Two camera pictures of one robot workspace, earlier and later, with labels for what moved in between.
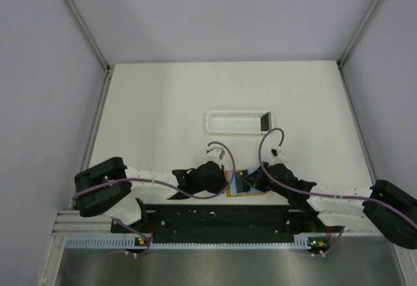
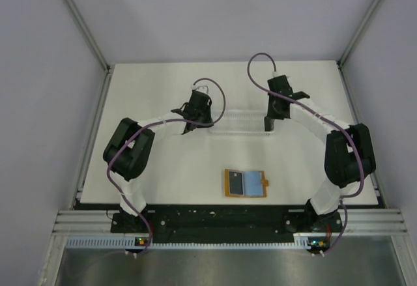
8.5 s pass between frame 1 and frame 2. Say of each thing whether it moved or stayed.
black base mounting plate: stayed
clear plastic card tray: stayed
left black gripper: moved
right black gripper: moved
